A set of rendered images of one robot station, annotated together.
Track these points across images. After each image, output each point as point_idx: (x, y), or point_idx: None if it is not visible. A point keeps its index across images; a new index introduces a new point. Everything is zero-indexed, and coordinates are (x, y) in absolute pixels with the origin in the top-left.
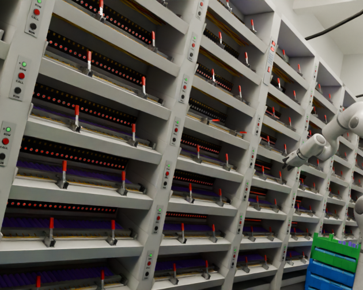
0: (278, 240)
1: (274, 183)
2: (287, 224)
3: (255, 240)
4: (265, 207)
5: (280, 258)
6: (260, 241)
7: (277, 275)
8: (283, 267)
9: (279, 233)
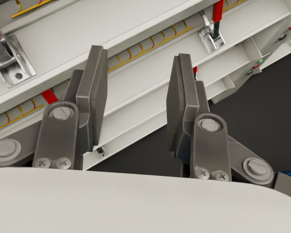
0: (233, 61)
1: (152, 26)
2: (282, 29)
3: (111, 126)
4: (167, 28)
5: (236, 79)
6: (132, 122)
7: (224, 93)
8: (250, 75)
9: (248, 40)
